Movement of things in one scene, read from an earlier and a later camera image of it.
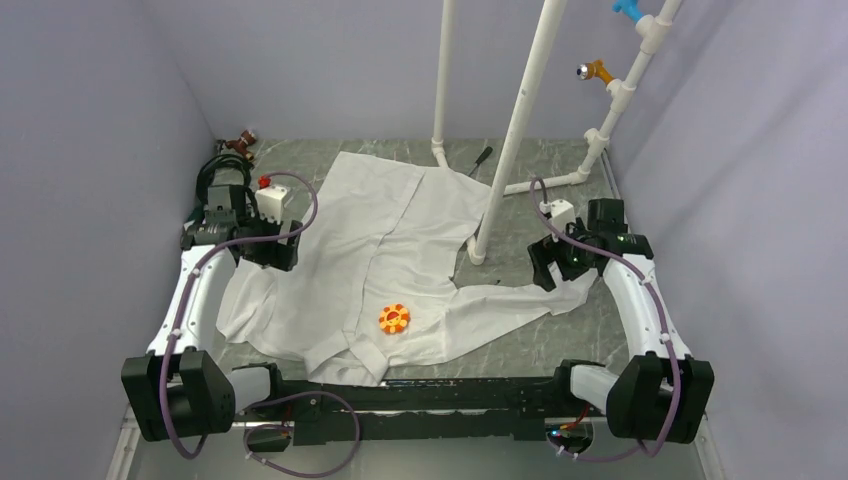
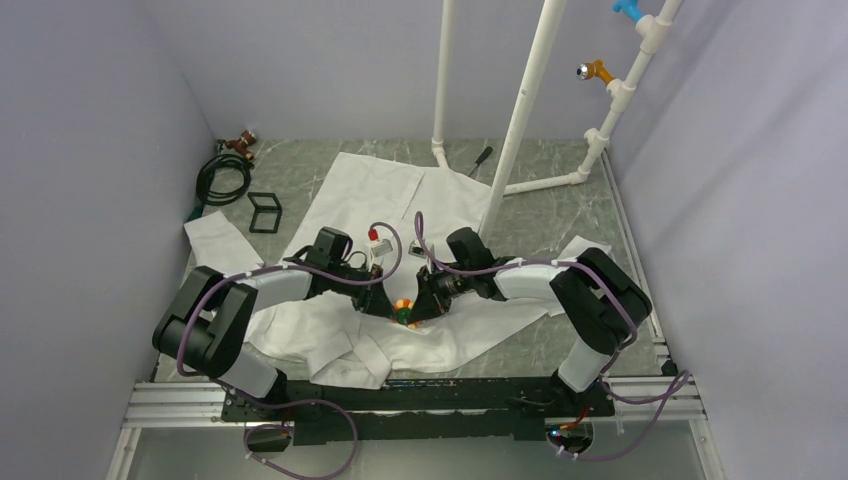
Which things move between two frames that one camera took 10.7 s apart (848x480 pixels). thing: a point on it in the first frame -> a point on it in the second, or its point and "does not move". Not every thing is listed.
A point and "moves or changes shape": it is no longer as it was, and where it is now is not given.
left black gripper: (276, 255) -> (372, 300)
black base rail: (292, 413) does not move
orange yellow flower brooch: (394, 318) moves or changes shape
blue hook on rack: (631, 8) does not move
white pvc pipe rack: (652, 32) does not move
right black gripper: (544, 252) -> (431, 302)
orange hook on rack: (594, 69) does not move
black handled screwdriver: (483, 156) does not move
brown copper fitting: (243, 143) does not move
